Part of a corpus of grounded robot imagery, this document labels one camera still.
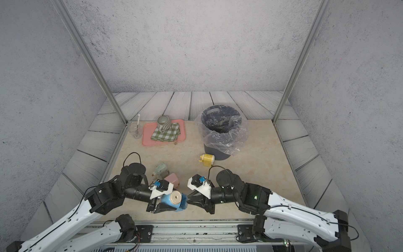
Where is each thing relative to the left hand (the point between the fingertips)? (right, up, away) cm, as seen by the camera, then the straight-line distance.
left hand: (176, 201), depth 60 cm
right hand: (+5, +1, -1) cm, 6 cm away
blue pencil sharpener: (+1, +2, -2) cm, 3 cm away
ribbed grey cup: (-19, +32, +52) cm, 64 cm away
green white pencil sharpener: (-13, +5, +27) cm, 30 cm away
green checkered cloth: (-15, +24, +52) cm, 59 cm away
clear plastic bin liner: (+29, +24, +19) cm, 42 cm away
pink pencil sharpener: (-7, 0, +27) cm, 28 cm away
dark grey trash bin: (+20, +30, +36) cm, 51 cm away
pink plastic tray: (-32, +29, +59) cm, 73 cm away
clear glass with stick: (-38, +29, +50) cm, 69 cm away
